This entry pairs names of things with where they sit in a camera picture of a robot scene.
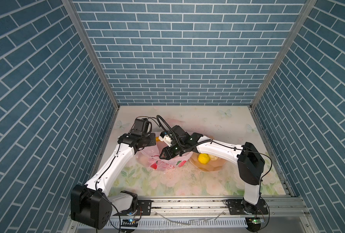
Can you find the cream fake garlic bulb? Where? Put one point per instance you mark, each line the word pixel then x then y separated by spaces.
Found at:
pixel 213 158

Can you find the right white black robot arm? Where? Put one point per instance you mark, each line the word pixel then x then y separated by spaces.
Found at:
pixel 249 161

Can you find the yellow fake lemon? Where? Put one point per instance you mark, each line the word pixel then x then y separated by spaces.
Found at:
pixel 203 158

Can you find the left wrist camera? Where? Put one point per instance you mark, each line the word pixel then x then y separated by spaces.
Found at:
pixel 141 127

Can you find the black mounting plate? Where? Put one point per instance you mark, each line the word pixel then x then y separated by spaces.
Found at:
pixel 241 207
pixel 142 208

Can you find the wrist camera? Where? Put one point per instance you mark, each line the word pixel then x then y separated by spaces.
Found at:
pixel 141 127
pixel 166 138

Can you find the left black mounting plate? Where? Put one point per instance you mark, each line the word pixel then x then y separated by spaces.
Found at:
pixel 142 208

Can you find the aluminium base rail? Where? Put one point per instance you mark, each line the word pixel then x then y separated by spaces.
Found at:
pixel 286 215

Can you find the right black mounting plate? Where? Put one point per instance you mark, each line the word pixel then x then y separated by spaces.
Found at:
pixel 241 207

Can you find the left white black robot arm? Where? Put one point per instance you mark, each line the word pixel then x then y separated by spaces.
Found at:
pixel 90 204

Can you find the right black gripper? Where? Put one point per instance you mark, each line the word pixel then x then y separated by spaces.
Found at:
pixel 167 153

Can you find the white ventilation grille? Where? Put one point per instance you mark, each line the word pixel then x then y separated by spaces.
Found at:
pixel 186 223

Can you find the pink plastic bag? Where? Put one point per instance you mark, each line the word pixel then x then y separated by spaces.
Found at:
pixel 149 157

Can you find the peach lotus shaped bowl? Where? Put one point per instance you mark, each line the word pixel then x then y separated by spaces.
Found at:
pixel 212 166

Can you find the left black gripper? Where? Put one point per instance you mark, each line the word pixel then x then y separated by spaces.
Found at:
pixel 152 141

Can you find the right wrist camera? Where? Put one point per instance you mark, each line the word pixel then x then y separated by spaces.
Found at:
pixel 166 138

